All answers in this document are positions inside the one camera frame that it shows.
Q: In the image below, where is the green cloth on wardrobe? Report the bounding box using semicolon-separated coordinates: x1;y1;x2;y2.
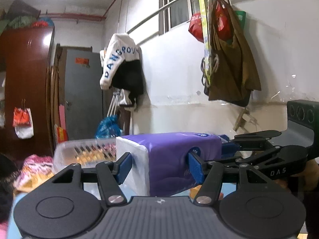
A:
0;0;42;34

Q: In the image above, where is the dark red wooden wardrobe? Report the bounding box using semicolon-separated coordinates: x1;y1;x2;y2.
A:
1;27;54;161

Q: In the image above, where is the grey door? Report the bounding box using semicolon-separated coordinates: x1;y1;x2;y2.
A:
64;49;103;140

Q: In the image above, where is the red pipe near ceiling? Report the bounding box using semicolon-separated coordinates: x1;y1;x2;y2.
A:
40;0;117;22

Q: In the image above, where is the black clothing pile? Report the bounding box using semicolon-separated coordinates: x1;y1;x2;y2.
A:
0;154;20;223

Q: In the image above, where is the red white hanging bag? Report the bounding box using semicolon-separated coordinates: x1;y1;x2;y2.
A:
12;99;34;139

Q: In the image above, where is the blue plastic bag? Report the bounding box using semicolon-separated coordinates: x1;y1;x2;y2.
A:
95;115;122;139

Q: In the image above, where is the brown hanging coat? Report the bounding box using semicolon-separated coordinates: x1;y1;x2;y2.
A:
204;0;261;107

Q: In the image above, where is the white black hanging jacket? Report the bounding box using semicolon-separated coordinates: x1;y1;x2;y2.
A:
99;33;144;109

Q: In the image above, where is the yellow patterned blanket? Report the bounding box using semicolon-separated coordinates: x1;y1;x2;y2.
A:
14;154;54;195

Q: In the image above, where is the purple tissue pack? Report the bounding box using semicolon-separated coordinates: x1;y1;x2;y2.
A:
116;132;222;197

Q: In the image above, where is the window with metal frame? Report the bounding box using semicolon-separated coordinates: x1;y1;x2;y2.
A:
158;0;222;36

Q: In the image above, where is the orange medicine bottle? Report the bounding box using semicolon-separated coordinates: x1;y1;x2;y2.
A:
189;184;224;201

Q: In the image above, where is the white plastic basket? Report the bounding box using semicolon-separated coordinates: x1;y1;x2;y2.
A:
52;138;116;174

